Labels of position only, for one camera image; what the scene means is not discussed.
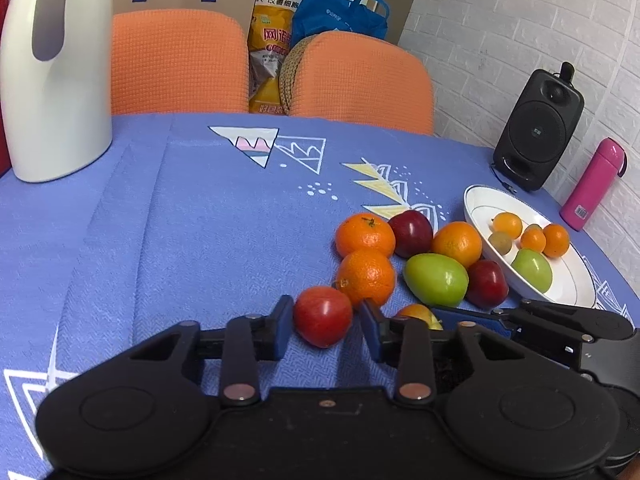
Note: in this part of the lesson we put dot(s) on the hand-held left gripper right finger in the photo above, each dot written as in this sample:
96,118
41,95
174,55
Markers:
372,330

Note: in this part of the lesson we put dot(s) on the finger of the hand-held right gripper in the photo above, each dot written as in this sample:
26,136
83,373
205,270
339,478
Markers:
480,322

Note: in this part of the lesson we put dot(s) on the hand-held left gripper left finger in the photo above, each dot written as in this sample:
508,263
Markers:
280,330

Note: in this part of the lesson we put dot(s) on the dark red plum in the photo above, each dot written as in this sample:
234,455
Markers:
411,232
486,282

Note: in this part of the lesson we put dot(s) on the white plate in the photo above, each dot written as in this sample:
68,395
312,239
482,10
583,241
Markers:
570,285

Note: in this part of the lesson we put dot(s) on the red apple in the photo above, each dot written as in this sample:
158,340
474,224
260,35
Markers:
322,316

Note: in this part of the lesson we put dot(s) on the yellow red plum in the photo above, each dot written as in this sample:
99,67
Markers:
417,312

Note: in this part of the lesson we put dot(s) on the orange mandarin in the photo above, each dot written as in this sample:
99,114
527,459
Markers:
366,276
363,235

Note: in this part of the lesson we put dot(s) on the small green jujube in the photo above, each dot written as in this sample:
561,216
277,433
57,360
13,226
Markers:
436,279

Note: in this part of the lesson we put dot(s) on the large green jujube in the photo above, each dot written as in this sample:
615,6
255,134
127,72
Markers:
531,270

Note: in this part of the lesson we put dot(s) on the small orange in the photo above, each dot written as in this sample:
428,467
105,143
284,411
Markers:
506,224
557,240
533,241

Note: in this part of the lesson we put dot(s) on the round orange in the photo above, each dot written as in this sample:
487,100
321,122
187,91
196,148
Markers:
456,243

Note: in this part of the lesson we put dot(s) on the blue printed tablecloth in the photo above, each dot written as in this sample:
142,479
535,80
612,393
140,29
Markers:
200,240

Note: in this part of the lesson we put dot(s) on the pink bottle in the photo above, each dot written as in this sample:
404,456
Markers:
595,185

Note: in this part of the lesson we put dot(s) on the black speaker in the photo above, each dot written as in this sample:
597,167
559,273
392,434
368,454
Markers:
540,130

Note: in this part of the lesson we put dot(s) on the yellow snack bag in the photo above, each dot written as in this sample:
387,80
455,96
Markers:
265,95

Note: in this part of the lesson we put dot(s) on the orange chair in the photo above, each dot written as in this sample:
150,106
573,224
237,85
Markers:
175,60
360,80

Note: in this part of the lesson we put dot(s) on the blue shopping bag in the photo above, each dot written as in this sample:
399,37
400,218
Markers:
325,17

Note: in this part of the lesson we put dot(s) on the white thermos jug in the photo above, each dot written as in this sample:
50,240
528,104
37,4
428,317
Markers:
50,110

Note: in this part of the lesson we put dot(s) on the brown cardboard board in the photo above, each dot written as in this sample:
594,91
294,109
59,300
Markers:
400,0

